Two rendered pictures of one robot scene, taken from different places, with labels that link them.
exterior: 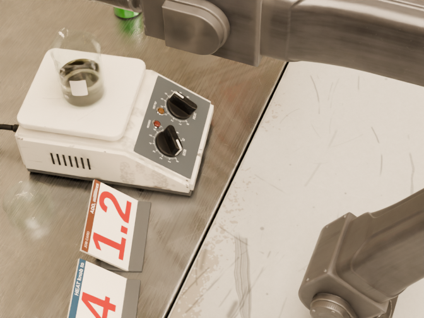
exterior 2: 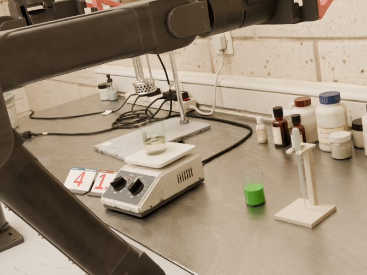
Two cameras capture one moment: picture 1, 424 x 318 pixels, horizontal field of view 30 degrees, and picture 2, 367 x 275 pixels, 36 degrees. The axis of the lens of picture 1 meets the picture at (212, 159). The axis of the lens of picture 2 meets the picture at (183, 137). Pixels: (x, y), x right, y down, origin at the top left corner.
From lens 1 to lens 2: 1.57 m
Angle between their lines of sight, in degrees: 97
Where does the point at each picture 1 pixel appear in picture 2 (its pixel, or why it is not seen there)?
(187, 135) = (122, 193)
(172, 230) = (94, 203)
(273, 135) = not seen: hidden behind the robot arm
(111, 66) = (165, 157)
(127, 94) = (142, 160)
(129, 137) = (127, 168)
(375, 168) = (45, 262)
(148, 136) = (125, 175)
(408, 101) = not seen: outside the picture
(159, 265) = (84, 199)
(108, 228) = (107, 180)
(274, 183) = not seen: hidden behind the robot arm
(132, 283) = (83, 192)
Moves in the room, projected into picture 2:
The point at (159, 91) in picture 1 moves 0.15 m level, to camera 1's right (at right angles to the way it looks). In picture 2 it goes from (147, 178) to (100, 210)
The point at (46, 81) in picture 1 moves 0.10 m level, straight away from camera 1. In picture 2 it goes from (175, 145) to (218, 141)
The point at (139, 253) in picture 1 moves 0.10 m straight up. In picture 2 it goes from (94, 193) to (84, 153)
